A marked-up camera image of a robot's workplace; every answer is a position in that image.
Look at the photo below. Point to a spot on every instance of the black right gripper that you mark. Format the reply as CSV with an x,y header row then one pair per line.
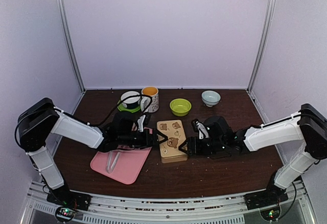
x,y
193,147

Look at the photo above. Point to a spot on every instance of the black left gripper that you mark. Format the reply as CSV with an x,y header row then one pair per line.
x,y
154,143

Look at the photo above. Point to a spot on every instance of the bear print tin lid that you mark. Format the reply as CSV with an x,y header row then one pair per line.
x,y
176,136

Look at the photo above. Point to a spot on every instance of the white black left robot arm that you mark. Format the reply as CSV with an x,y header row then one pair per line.
x,y
43,120

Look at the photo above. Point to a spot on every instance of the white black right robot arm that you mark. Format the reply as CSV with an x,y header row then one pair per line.
x,y
307,125

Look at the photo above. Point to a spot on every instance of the tan tin box base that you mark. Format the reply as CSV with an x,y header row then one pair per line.
x,y
180,158

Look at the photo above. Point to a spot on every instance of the lime green bowl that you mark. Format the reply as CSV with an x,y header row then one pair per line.
x,y
180,107

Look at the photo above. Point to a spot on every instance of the pink plastic tray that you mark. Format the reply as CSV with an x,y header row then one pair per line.
x,y
127,168

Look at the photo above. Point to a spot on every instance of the navy white dotted bowl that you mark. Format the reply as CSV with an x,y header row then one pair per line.
x,y
130,94

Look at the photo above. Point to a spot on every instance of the floral white mug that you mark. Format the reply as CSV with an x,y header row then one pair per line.
x,y
150,99

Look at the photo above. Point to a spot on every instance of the green saucer plate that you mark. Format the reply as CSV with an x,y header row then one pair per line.
x,y
131,105

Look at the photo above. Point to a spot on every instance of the light blue patterned bowl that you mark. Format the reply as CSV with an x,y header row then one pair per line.
x,y
210,98

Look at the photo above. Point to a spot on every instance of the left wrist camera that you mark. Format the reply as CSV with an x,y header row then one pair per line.
x,y
143,121

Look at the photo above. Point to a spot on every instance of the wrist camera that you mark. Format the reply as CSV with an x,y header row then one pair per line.
x,y
200,129
143,121

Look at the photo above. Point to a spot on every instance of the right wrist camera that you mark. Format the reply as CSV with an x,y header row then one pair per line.
x,y
200,129

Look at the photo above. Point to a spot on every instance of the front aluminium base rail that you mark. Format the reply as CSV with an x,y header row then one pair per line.
x,y
219,209

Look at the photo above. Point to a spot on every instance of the right aluminium table rail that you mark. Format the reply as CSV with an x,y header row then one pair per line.
x,y
266,124

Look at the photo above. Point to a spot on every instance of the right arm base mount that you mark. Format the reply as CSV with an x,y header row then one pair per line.
x,y
268,203

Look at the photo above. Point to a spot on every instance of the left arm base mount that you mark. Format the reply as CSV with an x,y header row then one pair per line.
x,y
68,209

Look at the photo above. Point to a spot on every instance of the left rear aluminium frame post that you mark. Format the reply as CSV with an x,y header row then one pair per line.
x,y
69,45

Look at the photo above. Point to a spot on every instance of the aluminium frame post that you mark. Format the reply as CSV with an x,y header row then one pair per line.
x,y
69,45
270,8

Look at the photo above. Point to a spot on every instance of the right rear aluminium frame post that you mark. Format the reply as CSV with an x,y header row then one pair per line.
x,y
270,8

